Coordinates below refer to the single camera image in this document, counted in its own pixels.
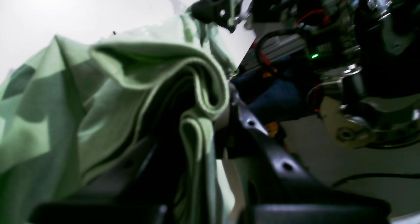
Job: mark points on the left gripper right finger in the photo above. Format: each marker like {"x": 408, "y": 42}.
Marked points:
{"x": 276, "y": 188}

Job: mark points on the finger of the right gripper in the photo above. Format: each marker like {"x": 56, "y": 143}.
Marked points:
{"x": 224, "y": 13}

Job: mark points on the light green T-shirt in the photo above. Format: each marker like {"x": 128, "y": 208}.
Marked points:
{"x": 73, "y": 111}

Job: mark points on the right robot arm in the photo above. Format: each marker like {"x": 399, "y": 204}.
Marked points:
{"x": 365, "y": 54}

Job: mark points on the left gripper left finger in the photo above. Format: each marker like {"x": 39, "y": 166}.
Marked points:
{"x": 139, "y": 189}

